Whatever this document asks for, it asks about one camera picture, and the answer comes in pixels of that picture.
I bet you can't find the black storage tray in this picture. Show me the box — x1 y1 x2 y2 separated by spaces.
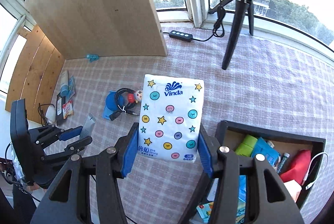
179 121 325 223

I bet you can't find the Coffee mate sachet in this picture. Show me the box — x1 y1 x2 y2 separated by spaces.
62 100 74 120

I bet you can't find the green lotion tube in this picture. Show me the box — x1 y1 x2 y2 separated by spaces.
235 135 258 157

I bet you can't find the orange white tissue pack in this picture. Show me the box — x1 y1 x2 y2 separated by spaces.
284 180 302 203

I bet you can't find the black wet wipes pack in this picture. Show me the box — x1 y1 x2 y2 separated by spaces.
56 93 65 126

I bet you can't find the grey sachet with logo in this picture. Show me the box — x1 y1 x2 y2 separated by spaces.
79 113 96 139

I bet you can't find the blue wipes packet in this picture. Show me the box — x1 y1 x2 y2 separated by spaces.
251 137 280 167

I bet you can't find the black tripod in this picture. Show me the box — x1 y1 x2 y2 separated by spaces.
208 0 254 70

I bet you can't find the red cloth pouch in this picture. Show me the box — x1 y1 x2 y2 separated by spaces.
280 149 311 185

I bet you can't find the blue phone stand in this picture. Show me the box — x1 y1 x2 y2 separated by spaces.
102 90 125 121

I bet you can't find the cartoon doll keychain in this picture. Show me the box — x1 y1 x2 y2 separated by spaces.
127 90 143 104

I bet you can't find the black device cable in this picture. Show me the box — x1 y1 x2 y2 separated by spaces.
37 102 56 127

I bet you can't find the blue foil sachet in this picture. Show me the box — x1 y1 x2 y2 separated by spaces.
66 76 75 102

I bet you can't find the black power strip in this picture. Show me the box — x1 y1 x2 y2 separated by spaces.
168 30 193 42

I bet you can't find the pine wood wall panel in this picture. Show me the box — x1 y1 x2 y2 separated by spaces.
5 25 65 123

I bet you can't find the Vinda dotted tissue pack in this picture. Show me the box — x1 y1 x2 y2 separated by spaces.
137 74 204 162

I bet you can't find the white AQUA sunscreen tube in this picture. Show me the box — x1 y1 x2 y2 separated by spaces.
60 70 68 97

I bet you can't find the teal clothespin by board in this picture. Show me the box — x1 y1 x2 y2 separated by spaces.
86 54 100 62

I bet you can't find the light wooden board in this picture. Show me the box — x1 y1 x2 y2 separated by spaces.
25 0 167 60

